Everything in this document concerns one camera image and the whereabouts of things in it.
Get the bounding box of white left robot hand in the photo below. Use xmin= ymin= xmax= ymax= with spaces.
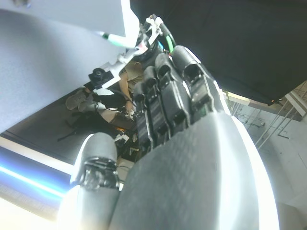
xmin=57 ymin=44 xmax=281 ymax=230

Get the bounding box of white cabinet door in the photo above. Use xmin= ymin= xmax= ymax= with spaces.
xmin=0 ymin=0 xmax=140 ymax=47

